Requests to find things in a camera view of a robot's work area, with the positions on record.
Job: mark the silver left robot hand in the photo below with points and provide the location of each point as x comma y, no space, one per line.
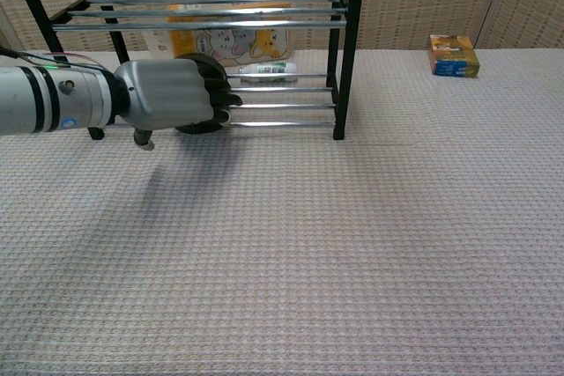
167,94

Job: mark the black rubber slipper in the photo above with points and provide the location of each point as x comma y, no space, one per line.
213,68

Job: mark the orange blue carton box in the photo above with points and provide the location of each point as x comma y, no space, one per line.
454,59

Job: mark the black metal shoe rack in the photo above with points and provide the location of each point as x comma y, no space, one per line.
348,41

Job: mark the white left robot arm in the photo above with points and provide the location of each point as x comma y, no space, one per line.
26,101

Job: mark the yellow cat print bag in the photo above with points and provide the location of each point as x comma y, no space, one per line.
264,43

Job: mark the white bottle green label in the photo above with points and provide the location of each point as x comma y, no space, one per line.
264,70

